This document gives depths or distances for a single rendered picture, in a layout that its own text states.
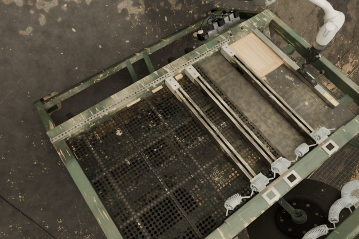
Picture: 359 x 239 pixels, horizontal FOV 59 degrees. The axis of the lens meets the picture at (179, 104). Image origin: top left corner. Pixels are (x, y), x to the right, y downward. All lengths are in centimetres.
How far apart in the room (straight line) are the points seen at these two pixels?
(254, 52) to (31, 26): 194
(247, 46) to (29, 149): 226
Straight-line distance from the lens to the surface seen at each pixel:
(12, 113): 327
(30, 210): 375
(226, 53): 275
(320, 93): 278
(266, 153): 237
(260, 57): 284
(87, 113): 246
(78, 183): 227
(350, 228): 256
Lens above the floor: 308
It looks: 54 degrees down
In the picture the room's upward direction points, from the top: 121 degrees clockwise
